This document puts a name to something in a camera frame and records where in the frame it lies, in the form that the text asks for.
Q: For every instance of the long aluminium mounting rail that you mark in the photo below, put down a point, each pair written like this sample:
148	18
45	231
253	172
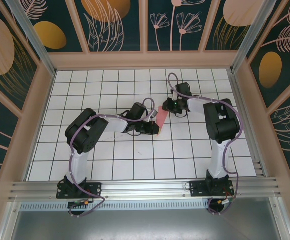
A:
144	188

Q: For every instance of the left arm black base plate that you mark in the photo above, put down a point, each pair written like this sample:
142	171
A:
94	190

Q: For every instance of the grey metal sheet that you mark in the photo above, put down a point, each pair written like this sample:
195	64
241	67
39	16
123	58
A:
144	225

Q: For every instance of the aluminium frame post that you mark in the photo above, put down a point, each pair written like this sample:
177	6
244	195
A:
250	37
34	42

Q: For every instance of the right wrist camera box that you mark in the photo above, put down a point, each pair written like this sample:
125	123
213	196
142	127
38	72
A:
173	95

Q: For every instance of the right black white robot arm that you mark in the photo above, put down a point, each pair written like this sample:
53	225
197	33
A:
222	125

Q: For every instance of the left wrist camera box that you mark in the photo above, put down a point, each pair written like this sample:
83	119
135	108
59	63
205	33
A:
154	114

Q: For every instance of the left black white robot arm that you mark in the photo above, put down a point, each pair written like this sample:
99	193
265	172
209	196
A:
84	137

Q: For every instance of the aluminium side rail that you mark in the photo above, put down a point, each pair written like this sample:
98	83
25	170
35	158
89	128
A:
245	120

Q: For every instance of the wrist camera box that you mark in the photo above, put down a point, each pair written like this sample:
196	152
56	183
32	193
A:
173	95
154	114

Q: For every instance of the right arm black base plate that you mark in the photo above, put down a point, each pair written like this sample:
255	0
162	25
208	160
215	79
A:
197	188

